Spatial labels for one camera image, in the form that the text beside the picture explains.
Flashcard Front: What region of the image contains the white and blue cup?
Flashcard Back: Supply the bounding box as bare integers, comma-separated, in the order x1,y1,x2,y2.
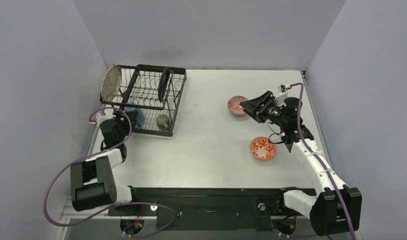
124,106,145,128

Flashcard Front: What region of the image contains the black wire dish rack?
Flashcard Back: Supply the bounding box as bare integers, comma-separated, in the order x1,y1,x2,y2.
100,64,187,137

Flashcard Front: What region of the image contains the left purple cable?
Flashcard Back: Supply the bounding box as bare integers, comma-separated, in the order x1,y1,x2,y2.
42,106,176,239

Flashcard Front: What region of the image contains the orange floral bowl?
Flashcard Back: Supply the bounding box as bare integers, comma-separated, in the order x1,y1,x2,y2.
250,136,277,161

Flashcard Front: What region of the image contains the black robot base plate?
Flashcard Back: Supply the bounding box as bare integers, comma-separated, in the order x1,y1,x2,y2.
74,187,324,233

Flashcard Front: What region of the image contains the red patterned upturned bowl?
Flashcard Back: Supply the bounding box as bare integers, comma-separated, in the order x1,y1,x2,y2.
227,95,249,117

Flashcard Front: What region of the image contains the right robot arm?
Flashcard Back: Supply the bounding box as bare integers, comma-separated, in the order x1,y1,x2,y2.
240,91,362,236

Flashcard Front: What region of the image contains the black round plate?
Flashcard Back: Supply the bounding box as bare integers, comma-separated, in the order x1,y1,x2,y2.
158,66,171,102

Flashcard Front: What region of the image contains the olive green ceramic mug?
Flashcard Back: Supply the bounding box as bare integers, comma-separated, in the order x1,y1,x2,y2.
155,114,171,131

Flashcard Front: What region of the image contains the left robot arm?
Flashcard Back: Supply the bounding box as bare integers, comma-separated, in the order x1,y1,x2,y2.
70,115,141,215

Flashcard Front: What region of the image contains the speckled oval plate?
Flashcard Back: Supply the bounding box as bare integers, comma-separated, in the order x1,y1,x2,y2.
100,65,122,102

